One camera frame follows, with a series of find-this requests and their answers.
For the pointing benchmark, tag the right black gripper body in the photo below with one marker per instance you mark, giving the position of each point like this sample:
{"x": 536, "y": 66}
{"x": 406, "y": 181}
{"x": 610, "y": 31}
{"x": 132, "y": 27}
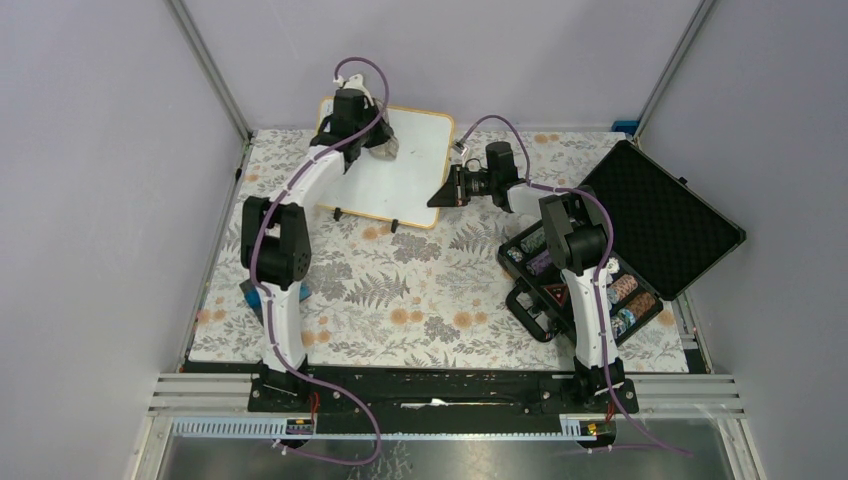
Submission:
{"x": 479, "y": 184}

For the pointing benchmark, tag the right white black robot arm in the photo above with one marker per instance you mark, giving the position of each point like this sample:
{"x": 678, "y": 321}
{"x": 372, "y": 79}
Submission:
{"x": 579, "y": 236}

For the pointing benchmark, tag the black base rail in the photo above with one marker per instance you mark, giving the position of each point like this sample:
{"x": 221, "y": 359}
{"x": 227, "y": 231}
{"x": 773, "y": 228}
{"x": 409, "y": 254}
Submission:
{"x": 364, "y": 400}

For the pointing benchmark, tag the black poker chip case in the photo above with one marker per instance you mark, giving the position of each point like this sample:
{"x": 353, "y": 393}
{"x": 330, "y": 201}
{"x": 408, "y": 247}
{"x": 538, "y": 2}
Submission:
{"x": 666, "y": 237}

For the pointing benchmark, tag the whiteboard with yellow frame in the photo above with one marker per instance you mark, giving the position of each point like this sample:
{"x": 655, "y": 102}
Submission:
{"x": 398, "y": 189}

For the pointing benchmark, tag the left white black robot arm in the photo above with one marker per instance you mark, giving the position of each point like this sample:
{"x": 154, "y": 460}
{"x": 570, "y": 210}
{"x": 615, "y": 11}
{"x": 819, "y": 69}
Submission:
{"x": 276, "y": 247}

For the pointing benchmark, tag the blue corner bracket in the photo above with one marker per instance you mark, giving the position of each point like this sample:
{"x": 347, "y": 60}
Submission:
{"x": 628, "y": 127}

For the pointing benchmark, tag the dark grey brick plate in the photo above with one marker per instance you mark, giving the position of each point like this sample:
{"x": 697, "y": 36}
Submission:
{"x": 251, "y": 296}

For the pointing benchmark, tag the grey eraser cloth pad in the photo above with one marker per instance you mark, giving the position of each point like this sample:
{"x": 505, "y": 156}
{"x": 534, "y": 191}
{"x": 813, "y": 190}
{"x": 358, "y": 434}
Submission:
{"x": 388, "y": 150}

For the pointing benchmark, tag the red triangle dealer card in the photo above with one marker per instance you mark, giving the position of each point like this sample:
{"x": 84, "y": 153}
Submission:
{"x": 558, "y": 292}

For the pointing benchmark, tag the black whiteboard easel stand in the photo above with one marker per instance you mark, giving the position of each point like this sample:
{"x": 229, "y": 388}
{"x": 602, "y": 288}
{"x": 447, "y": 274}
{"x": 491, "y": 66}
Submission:
{"x": 372, "y": 227}

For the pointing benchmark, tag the blue toy brick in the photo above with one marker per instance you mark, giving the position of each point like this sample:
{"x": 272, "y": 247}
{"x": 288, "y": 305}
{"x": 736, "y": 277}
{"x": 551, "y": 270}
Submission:
{"x": 304, "y": 292}

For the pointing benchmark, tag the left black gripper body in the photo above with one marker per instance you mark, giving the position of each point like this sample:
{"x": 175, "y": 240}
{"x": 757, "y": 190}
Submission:
{"x": 376, "y": 136}

